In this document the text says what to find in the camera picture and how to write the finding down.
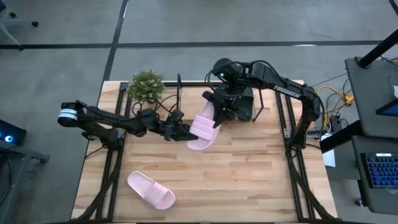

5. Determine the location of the black power adapter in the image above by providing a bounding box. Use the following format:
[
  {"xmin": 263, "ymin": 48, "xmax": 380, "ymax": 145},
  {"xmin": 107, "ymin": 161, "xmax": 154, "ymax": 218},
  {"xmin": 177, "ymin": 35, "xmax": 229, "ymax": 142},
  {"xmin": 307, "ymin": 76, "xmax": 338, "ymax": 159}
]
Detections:
[{"xmin": 328, "ymin": 114, "xmax": 343, "ymax": 134}]

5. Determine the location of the pink rubber slide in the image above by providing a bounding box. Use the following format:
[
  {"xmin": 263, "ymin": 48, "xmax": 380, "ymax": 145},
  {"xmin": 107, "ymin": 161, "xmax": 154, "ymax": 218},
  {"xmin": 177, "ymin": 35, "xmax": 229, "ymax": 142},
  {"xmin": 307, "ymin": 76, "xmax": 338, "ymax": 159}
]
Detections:
[
  {"xmin": 126, "ymin": 170, "xmax": 177, "ymax": 210},
  {"xmin": 186, "ymin": 101, "xmax": 222, "ymax": 152}
]

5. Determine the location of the black computer with blue light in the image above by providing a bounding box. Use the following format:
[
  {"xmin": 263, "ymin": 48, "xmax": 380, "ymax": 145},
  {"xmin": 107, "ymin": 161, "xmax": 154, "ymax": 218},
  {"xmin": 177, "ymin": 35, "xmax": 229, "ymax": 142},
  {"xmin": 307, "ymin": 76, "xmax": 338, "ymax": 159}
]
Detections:
[{"xmin": 0, "ymin": 119, "xmax": 27, "ymax": 146}]

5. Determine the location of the grey office chair base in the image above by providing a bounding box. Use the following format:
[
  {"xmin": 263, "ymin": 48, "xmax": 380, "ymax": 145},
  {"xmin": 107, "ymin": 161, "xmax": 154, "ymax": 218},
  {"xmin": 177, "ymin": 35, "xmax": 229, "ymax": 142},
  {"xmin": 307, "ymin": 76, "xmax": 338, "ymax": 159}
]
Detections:
[{"xmin": 0, "ymin": 0, "xmax": 40, "ymax": 50}]

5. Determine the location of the dark grey side cart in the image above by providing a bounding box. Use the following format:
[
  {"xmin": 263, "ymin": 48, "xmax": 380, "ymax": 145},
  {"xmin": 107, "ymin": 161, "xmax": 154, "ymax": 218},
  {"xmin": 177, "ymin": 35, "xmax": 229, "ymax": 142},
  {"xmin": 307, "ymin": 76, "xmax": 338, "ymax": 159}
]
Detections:
[{"xmin": 0, "ymin": 139, "xmax": 50, "ymax": 224}]

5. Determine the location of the small green potted plant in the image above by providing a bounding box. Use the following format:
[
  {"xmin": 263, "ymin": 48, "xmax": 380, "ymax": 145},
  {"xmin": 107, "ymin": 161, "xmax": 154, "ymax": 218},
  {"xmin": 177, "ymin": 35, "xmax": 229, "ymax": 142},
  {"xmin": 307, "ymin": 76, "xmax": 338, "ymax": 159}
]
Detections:
[{"xmin": 127, "ymin": 68, "xmax": 165, "ymax": 105}]

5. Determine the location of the wooden shelf with black frame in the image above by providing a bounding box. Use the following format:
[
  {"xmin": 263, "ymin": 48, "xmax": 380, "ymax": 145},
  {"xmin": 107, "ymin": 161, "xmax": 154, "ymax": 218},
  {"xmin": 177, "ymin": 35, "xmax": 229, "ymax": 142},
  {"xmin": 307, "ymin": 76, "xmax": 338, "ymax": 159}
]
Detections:
[{"xmin": 175, "ymin": 73, "xmax": 265, "ymax": 123}]

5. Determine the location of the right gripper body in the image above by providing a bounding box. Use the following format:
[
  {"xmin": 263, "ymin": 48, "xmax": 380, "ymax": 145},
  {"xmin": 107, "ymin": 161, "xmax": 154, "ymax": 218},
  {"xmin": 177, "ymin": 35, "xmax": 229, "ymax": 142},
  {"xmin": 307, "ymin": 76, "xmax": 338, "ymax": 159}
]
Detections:
[{"xmin": 216, "ymin": 88, "xmax": 247, "ymax": 119}]

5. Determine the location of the black rubber slide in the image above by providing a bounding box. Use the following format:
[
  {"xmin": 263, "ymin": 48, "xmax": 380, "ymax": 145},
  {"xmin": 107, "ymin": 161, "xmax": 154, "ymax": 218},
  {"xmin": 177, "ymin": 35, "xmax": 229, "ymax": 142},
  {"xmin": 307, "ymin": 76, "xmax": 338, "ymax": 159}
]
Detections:
[{"xmin": 238, "ymin": 86, "xmax": 255, "ymax": 123}]

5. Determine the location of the black aluminium rig frame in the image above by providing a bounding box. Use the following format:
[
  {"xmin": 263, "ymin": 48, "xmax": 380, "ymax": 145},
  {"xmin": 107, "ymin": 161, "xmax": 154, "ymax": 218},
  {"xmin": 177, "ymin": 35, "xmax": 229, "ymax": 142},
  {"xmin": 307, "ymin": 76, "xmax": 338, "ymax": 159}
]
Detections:
[{"xmin": 70, "ymin": 81, "xmax": 340, "ymax": 224}]

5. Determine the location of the backlit black keyboard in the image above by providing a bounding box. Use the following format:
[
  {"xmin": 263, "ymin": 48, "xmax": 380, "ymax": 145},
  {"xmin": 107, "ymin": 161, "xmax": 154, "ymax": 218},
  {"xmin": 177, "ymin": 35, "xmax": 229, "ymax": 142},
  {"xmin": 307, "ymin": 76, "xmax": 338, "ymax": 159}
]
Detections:
[{"xmin": 360, "ymin": 152, "xmax": 398, "ymax": 189}]

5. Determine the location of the yellow cable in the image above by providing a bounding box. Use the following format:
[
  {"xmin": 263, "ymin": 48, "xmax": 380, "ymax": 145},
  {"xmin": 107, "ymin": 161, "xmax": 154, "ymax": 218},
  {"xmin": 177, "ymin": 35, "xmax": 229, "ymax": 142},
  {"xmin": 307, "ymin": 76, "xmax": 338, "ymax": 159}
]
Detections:
[{"xmin": 316, "ymin": 85, "xmax": 355, "ymax": 128}]

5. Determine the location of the grey keyboard desk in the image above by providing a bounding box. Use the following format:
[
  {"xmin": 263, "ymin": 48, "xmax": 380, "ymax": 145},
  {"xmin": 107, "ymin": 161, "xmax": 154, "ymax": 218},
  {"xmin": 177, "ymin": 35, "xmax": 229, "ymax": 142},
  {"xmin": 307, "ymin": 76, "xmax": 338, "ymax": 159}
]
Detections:
[{"xmin": 351, "ymin": 135, "xmax": 398, "ymax": 216}]

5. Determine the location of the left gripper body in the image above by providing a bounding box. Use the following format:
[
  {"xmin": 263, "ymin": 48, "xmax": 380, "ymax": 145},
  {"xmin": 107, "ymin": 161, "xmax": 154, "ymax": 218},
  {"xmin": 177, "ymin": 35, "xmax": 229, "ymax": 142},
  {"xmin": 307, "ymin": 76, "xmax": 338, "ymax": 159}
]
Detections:
[{"xmin": 158, "ymin": 119, "xmax": 187, "ymax": 141}]

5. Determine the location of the black slanted beam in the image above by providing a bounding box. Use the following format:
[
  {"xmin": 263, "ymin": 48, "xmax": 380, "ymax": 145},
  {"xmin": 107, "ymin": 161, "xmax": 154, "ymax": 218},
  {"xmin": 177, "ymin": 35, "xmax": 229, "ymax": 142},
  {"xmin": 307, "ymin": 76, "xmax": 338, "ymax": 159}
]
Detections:
[{"xmin": 319, "ymin": 119, "xmax": 364, "ymax": 154}]

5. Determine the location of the white paper sheet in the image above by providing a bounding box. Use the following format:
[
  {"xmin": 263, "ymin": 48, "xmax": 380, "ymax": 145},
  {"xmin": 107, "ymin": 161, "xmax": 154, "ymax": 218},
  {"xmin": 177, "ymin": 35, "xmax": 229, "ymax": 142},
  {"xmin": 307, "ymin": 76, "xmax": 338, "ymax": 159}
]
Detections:
[{"xmin": 321, "ymin": 149, "xmax": 337, "ymax": 169}]

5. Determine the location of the black slanted pole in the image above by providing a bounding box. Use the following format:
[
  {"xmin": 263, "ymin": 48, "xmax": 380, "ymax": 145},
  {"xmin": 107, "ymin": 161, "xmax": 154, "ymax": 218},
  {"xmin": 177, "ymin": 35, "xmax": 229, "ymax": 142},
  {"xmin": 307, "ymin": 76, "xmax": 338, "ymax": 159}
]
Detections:
[{"xmin": 356, "ymin": 28, "xmax": 398, "ymax": 68}]

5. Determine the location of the tablet with blue screen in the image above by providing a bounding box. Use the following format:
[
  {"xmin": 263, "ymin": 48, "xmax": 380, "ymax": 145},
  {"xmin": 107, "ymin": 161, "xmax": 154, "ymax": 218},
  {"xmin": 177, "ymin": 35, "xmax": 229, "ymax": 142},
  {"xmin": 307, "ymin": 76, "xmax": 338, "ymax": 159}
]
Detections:
[{"xmin": 375, "ymin": 98, "xmax": 398, "ymax": 118}]

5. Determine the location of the large grey desk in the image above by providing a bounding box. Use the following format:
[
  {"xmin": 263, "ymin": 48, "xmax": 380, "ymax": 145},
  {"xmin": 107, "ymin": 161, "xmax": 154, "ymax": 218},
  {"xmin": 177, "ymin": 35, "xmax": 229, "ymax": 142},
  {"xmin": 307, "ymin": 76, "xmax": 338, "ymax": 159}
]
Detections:
[{"xmin": 344, "ymin": 56, "xmax": 398, "ymax": 139}]

